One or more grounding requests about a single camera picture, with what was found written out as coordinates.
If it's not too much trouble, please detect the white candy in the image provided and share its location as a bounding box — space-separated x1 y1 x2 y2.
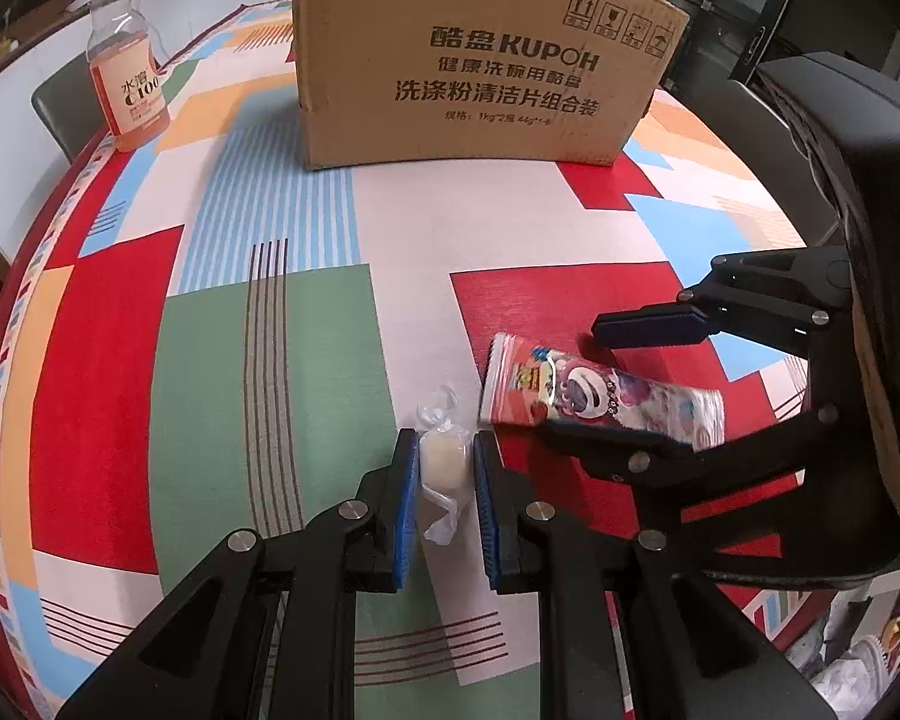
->
418 386 472 547

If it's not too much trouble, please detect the brown cardboard box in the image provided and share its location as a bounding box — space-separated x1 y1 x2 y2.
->
292 0 691 172

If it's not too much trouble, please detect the grey chair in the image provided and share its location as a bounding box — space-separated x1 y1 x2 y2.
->
675 79 833 248
30 52 117 162

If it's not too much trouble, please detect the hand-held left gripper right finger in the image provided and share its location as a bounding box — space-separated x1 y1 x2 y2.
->
472 430 837 720

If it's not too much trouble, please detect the orange drink bottle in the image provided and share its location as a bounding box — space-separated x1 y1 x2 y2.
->
85 0 172 153

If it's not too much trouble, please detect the pink cartoon snack packet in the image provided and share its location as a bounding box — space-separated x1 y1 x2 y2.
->
478 332 726 455

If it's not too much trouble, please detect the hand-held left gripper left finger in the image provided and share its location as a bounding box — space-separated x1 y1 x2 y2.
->
56 427 421 720

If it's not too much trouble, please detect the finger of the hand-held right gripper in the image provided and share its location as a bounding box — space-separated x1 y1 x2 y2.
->
540 405 900 578
591 244 852 361

